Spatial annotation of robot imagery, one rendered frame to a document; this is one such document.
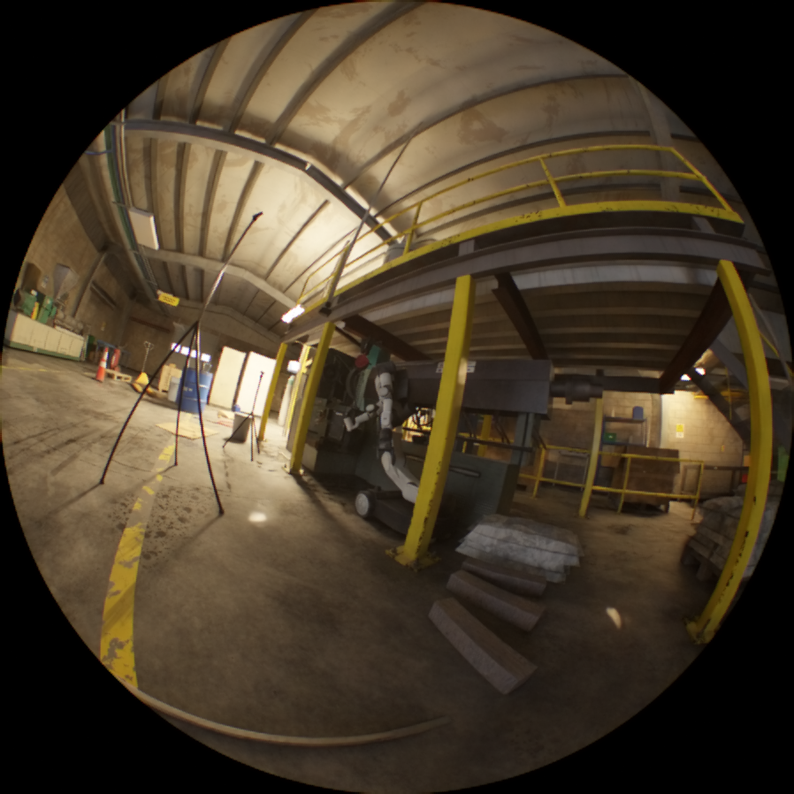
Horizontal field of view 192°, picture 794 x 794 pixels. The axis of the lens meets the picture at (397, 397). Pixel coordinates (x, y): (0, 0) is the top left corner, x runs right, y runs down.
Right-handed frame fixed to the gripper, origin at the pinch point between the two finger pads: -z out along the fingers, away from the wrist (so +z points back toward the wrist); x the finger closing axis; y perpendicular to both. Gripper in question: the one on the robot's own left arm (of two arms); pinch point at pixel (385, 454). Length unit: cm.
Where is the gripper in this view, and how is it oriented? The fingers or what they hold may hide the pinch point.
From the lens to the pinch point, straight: 168.7
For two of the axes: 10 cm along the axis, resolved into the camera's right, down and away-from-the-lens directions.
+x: -9.9, 0.6, 1.5
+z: 0.3, -8.6, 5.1
